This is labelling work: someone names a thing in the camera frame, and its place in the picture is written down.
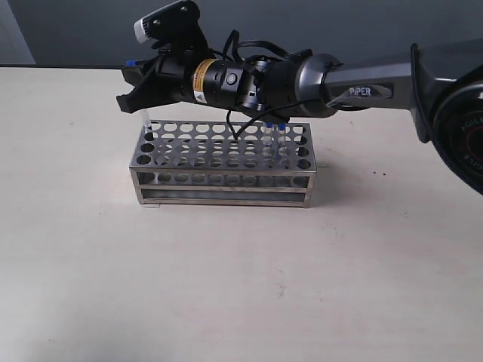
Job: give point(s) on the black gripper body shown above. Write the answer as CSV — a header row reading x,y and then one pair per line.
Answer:
x,y
173,79

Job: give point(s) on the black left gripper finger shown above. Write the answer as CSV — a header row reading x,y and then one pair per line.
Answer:
x,y
141,74

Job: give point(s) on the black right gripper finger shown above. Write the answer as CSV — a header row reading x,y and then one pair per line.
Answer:
x,y
158,98

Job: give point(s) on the blue capped tube front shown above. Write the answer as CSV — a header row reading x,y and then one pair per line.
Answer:
x,y
146,120

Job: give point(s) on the blue capped tube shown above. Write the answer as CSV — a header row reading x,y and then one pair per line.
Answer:
x,y
281,144
146,120
267,141

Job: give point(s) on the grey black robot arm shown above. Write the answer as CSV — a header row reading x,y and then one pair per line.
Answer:
x,y
441,87

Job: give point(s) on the stainless steel test tube rack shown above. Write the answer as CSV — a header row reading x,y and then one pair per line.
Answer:
x,y
200,162

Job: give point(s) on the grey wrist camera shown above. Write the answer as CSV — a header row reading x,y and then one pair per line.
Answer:
x,y
175,24

